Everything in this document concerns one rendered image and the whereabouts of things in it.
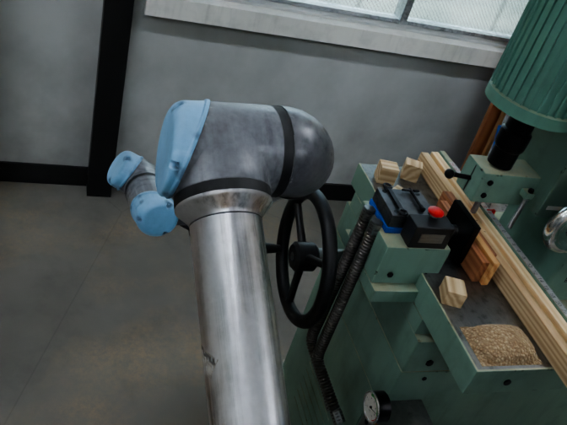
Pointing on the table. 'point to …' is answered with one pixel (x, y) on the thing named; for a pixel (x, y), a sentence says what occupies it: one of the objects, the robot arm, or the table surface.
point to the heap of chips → (501, 345)
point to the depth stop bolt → (521, 204)
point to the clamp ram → (464, 223)
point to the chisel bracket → (496, 180)
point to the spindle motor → (535, 68)
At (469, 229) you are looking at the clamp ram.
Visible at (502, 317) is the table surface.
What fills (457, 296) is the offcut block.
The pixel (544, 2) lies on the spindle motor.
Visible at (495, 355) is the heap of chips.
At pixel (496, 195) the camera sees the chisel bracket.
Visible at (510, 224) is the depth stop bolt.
